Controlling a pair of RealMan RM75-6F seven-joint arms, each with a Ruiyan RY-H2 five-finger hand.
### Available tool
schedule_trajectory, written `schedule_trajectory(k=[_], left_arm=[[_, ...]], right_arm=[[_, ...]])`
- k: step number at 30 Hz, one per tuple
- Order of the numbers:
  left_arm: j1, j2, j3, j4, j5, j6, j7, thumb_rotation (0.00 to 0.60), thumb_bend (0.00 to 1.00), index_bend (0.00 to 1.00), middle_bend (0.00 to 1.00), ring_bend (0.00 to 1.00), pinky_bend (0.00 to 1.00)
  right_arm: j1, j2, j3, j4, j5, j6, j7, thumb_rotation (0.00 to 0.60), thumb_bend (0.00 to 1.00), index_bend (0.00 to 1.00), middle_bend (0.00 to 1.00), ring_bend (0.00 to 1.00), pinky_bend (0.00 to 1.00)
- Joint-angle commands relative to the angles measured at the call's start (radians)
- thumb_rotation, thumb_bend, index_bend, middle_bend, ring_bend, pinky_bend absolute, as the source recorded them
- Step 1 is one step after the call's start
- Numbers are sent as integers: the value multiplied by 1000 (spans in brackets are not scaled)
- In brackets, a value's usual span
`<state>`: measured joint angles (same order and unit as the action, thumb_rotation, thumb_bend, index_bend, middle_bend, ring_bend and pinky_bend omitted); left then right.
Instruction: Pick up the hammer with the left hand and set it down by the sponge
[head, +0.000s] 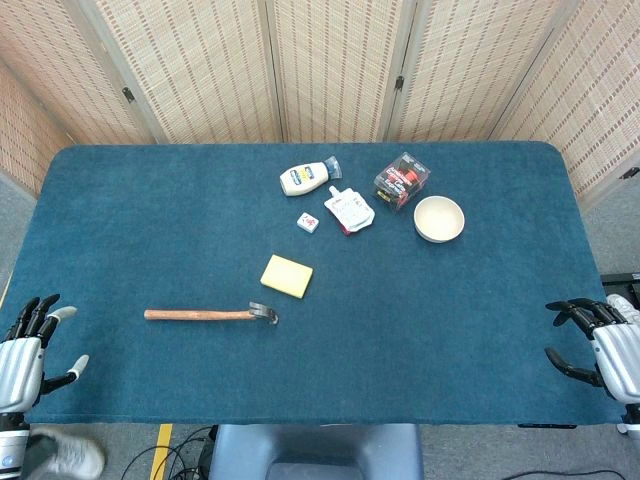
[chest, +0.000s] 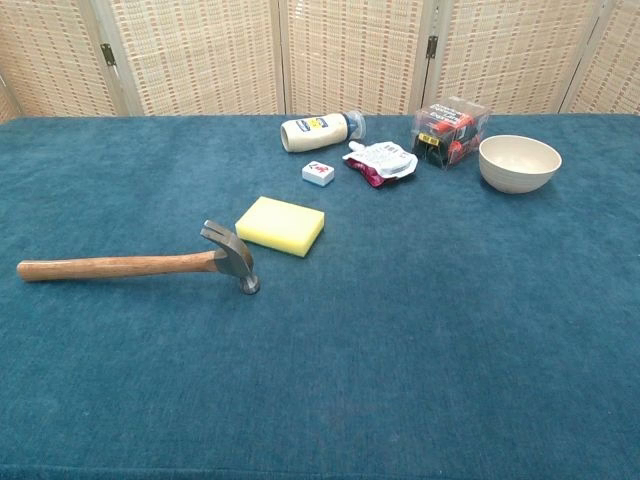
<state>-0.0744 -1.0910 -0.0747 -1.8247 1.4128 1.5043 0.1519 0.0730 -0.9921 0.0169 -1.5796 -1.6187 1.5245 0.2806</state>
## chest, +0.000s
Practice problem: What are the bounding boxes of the yellow sponge block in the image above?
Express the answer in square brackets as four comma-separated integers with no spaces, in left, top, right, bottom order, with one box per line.
[234,195,326,259]

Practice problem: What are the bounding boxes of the clear box of batteries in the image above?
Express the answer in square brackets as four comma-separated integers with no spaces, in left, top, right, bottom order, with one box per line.
[411,95,491,171]

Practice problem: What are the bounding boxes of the blue table cloth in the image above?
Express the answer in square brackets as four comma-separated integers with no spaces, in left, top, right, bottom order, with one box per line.
[0,114,640,480]

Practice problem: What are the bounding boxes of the beige bowl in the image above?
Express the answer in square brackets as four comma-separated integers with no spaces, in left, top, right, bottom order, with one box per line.
[477,134,563,195]

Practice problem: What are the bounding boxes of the wooden handle claw hammer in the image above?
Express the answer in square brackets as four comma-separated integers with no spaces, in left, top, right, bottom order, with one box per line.
[16,219,262,296]

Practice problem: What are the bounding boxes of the white spouted food pouch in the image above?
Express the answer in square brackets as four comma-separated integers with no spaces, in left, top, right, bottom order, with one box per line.
[341,140,419,190]

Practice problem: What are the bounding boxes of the cream mayonnaise bottle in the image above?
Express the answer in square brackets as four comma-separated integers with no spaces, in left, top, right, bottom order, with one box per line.
[279,110,367,153]

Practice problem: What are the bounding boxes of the white mahjong tile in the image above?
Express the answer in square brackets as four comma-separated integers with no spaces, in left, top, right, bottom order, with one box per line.
[301,160,336,188]

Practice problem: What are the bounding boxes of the woven folding screen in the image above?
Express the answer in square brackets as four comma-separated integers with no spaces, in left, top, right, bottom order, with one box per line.
[0,0,640,125]

